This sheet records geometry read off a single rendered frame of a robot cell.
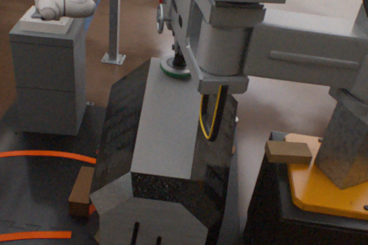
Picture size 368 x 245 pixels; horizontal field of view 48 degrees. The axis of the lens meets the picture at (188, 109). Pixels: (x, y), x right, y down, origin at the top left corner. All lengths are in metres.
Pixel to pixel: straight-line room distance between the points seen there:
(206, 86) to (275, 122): 2.12
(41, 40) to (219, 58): 1.54
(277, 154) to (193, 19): 0.72
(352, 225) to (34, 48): 2.10
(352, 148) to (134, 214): 0.94
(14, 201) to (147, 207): 1.22
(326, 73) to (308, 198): 0.55
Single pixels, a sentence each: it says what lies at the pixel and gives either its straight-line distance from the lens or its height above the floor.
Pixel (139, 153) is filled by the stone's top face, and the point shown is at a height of 0.83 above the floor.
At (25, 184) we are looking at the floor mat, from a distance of 2.88.
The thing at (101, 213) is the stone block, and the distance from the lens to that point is 1.82.
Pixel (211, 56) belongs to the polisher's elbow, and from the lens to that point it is 1.55.
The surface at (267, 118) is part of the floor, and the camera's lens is 3.66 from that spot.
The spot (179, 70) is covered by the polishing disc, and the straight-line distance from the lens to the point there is 2.32.
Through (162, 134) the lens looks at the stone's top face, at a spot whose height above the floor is 0.83.
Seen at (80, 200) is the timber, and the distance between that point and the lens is 2.57.
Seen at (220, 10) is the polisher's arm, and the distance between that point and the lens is 1.45.
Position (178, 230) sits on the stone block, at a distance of 1.84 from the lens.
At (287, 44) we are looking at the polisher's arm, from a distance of 1.55.
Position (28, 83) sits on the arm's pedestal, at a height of 0.44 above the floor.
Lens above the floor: 2.03
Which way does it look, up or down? 35 degrees down
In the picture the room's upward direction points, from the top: 8 degrees clockwise
